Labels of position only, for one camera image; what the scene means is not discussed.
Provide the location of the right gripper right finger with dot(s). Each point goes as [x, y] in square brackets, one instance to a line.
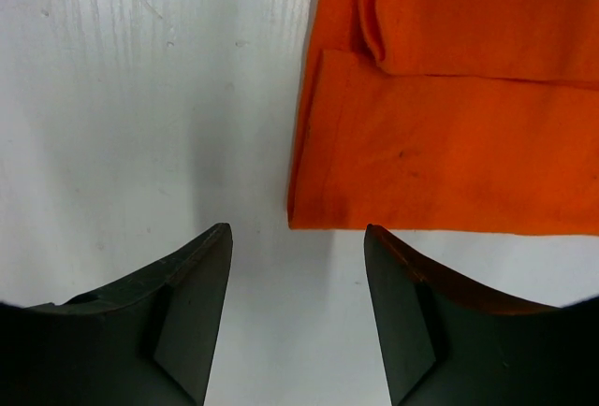
[447, 339]

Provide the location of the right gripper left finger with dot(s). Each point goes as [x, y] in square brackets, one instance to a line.
[145, 339]

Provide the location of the orange t shirt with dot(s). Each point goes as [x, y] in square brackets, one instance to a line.
[466, 115]

